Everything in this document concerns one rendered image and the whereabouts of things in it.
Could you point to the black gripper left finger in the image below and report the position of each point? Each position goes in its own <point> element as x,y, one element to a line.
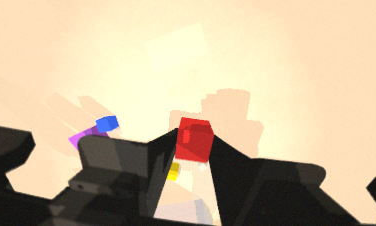
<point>151,161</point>

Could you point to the yellow block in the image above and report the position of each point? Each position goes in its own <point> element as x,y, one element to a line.
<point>172,175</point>

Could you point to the red block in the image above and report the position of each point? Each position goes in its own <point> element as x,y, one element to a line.
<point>194,140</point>

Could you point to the blue block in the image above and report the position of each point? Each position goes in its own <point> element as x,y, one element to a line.
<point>107,123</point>

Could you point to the purple cube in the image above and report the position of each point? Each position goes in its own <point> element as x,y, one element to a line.
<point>93,130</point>

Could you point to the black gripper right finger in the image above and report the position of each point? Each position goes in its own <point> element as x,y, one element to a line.
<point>238,177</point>

